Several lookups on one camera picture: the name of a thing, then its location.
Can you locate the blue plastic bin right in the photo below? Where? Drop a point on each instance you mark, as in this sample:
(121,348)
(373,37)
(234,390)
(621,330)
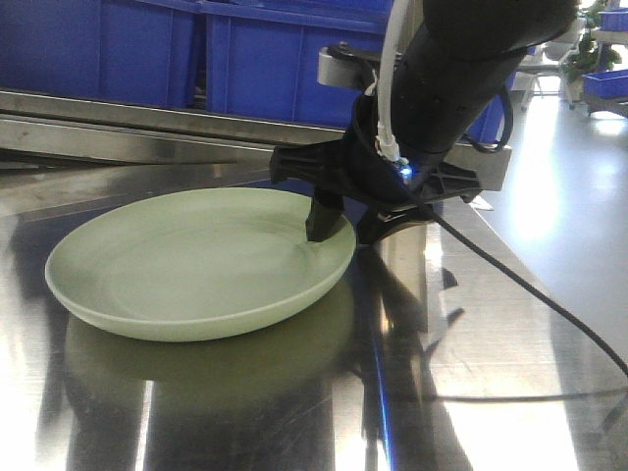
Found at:
(262,56)

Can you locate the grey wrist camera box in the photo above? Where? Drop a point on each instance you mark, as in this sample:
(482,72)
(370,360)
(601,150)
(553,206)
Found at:
(344,66)

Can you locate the green round plate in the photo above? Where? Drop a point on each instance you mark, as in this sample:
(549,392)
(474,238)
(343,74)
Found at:
(197,265)

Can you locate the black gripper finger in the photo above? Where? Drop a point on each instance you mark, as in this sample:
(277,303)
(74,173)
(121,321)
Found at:
(326,208)
(378,224)

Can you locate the stainless steel shelf rack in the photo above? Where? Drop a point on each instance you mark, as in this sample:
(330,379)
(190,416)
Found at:
(424,357)

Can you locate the blue bins on far rack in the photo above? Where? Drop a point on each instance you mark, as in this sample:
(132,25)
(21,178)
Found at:
(604,83)

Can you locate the blue plastic bin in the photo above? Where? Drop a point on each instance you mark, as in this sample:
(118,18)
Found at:
(262,56)
(139,52)

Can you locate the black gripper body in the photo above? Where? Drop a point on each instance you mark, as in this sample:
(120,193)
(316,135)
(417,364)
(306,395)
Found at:
(351,167)

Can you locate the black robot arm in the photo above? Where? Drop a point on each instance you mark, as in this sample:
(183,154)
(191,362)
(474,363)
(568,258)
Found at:
(415,108)

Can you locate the blue plastic bin left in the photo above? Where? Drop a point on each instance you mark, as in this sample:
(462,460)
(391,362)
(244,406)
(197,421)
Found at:
(139,52)

